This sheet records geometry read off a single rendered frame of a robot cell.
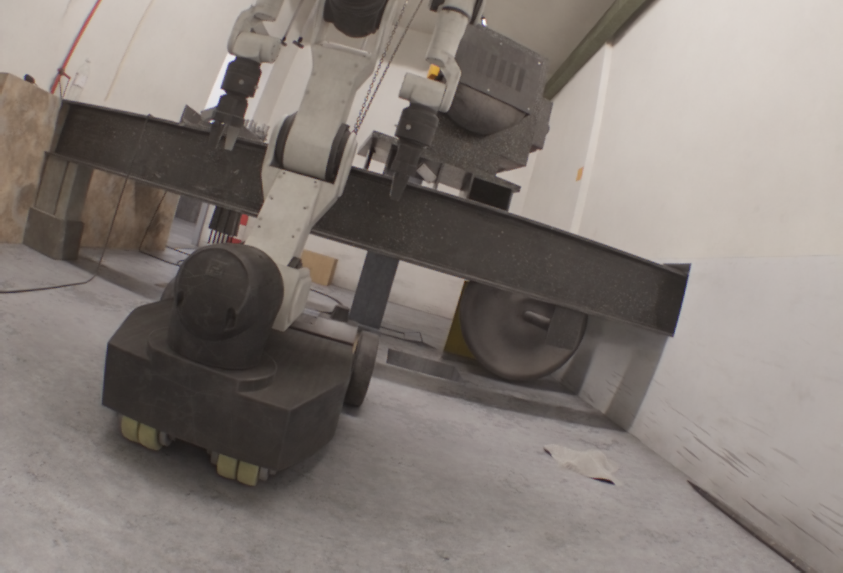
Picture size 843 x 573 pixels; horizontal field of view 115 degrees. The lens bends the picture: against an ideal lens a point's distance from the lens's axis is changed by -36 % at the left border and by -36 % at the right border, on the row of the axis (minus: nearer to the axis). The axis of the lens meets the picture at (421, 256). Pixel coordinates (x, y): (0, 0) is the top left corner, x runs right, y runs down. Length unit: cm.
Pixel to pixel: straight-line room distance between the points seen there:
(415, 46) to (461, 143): 297
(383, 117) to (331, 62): 342
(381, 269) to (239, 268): 184
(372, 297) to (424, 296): 181
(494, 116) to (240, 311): 149
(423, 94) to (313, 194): 33
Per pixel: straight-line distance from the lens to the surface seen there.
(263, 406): 59
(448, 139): 187
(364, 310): 240
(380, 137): 178
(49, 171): 210
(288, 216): 90
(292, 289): 73
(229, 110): 101
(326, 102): 98
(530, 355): 200
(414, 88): 96
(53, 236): 198
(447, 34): 101
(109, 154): 190
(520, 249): 147
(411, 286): 415
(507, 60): 197
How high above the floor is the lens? 40
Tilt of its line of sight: 2 degrees up
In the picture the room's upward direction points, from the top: 16 degrees clockwise
